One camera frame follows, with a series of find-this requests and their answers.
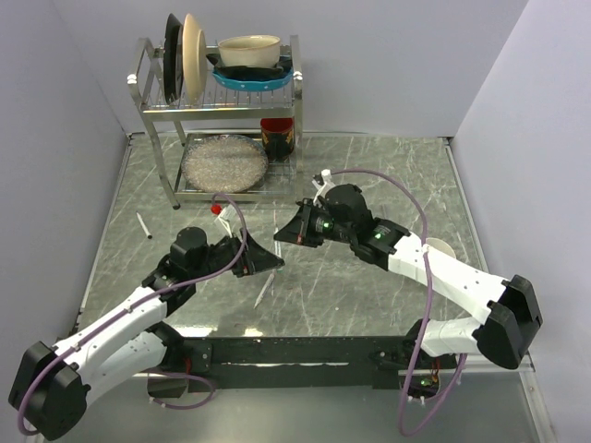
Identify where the red black cup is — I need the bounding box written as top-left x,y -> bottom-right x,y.
260,117 -> 295,162

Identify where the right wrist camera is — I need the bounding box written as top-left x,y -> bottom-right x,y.
312,169 -> 335,206

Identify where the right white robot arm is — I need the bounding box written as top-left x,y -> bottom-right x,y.
274,184 -> 543,369

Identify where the green white marker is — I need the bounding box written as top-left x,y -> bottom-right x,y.
274,241 -> 283,257

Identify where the black tipped white marker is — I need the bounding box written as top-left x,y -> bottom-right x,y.
136,211 -> 153,239

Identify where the red white marker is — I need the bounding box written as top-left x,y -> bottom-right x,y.
253,271 -> 276,309

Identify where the cream bowl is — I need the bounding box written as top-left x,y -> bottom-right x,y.
218,35 -> 281,68

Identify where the blue dotted dish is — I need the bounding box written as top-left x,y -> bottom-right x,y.
212,69 -> 294,92

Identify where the aluminium frame rail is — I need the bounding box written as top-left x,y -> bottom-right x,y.
45,334 -> 536,382

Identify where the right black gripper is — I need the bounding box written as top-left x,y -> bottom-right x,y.
275,198 -> 355,248

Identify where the steel dish rack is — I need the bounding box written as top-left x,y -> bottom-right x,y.
127,35 -> 305,210

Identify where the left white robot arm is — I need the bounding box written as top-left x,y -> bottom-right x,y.
8,227 -> 284,440

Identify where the black dish under bowl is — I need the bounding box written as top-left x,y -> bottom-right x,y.
206,53 -> 293,81

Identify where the black base beam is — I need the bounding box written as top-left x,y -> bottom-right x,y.
146,336 -> 456,399

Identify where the speckled glass plate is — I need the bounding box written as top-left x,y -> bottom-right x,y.
181,134 -> 269,194

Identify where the black plate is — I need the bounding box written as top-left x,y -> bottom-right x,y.
163,13 -> 184,104

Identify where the white red small bowl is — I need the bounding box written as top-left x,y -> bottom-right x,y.
426,237 -> 456,259

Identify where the beige plate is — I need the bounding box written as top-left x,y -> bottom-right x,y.
182,14 -> 208,105

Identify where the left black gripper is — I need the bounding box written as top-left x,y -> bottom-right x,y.
189,226 -> 284,280

